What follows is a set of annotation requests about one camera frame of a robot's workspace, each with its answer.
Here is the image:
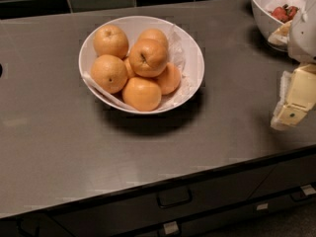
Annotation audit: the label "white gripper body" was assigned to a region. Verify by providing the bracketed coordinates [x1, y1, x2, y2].
[287, 0, 316, 63]

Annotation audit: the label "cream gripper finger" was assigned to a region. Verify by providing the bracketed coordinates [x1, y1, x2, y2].
[271, 63, 316, 130]

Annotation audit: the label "white bowl with strawberries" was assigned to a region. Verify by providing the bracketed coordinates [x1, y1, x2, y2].
[251, 0, 307, 51]

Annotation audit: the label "white paper bowl liner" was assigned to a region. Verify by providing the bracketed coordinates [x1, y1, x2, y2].
[79, 24, 204, 115]

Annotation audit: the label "red strawberries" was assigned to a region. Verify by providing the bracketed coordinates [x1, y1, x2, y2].
[271, 4, 299, 23]

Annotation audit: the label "dark right drawer front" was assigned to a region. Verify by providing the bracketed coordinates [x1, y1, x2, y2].
[251, 154, 316, 198]

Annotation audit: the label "dark drawer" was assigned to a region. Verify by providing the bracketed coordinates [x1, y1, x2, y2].
[53, 166, 272, 237]
[251, 154, 316, 198]
[133, 191, 316, 237]

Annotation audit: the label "orange front bottom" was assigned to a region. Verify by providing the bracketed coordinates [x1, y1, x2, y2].
[121, 77, 162, 112]

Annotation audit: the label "dark lower drawer front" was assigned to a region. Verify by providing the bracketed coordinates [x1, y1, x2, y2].
[133, 191, 316, 237]

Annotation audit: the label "small hidden orange centre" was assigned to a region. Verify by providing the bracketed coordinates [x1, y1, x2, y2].
[123, 57, 136, 79]

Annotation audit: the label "dark upper drawer front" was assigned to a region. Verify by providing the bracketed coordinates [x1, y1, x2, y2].
[53, 166, 272, 237]

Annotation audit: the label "black drawer handle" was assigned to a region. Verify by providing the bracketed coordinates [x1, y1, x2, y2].
[156, 188, 193, 209]

